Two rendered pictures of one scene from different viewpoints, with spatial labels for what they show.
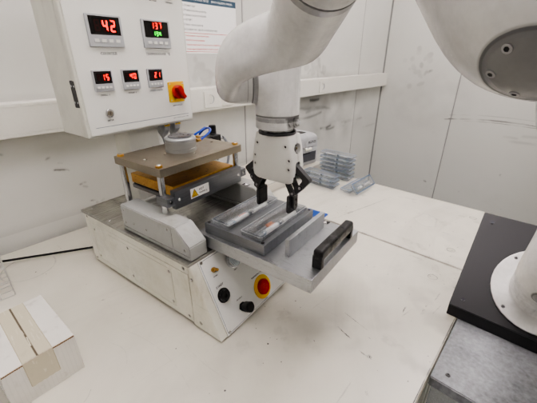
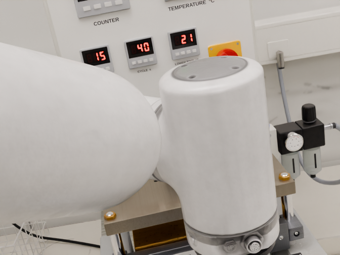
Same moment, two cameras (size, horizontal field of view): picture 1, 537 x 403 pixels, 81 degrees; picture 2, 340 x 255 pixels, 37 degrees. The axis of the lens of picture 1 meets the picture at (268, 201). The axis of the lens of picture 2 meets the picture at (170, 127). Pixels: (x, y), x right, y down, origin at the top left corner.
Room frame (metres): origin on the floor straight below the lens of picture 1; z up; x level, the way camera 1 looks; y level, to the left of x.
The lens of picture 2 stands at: (0.35, -0.29, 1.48)
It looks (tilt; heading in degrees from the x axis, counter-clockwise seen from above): 23 degrees down; 50
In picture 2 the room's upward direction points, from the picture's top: 10 degrees counter-clockwise
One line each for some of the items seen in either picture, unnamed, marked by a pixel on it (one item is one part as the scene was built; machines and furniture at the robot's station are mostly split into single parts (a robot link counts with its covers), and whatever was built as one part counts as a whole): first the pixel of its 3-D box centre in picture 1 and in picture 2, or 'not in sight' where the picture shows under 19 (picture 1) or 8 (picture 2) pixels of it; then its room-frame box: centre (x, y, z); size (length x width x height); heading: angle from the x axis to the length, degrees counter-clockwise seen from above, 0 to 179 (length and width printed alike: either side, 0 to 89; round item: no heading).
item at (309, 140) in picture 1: (291, 146); not in sight; (1.71, -0.12, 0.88); 0.25 x 0.20 x 0.17; 42
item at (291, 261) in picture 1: (277, 230); not in sight; (0.62, -0.02, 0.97); 0.30 x 0.22 x 0.08; 54
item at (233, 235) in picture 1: (260, 220); not in sight; (0.65, 0.02, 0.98); 0.20 x 0.17 x 0.03; 144
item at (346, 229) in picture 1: (334, 242); not in sight; (0.54, -0.13, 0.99); 0.15 x 0.02 x 0.04; 144
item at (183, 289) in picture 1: (197, 237); not in sight; (0.81, 0.21, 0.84); 0.53 x 0.37 x 0.17; 54
